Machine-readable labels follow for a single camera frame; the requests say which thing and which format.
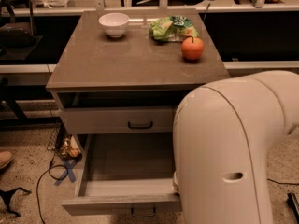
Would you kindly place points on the grey drawer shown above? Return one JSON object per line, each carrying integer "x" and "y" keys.
{"x": 127, "y": 173}
{"x": 153, "y": 119}

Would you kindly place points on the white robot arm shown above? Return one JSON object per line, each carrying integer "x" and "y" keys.
{"x": 221, "y": 135}

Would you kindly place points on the grey drawer cabinet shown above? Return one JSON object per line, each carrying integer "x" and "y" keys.
{"x": 97, "y": 71}

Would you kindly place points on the grey top drawer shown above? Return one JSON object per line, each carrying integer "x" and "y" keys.
{"x": 153, "y": 119}

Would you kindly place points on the orange fruit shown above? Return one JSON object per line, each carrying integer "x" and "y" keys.
{"x": 192, "y": 48}

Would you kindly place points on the green chip bag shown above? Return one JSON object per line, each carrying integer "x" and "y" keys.
{"x": 172, "y": 29}

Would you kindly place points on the white ceramic bowl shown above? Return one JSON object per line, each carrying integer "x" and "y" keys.
{"x": 114, "y": 24}

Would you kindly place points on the dark chair on left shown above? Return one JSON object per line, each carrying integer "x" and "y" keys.
{"x": 17, "y": 39}

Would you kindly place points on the brown shoe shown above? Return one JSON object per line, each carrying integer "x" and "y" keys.
{"x": 5, "y": 159}

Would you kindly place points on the black floor stand foot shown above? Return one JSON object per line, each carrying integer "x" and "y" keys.
{"x": 7, "y": 196}

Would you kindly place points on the black device at right edge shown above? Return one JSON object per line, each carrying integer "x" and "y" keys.
{"x": 293, "y": 204}

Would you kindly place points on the wire basket with items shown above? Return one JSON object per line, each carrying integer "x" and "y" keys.
{"x": 63, "y": 144}

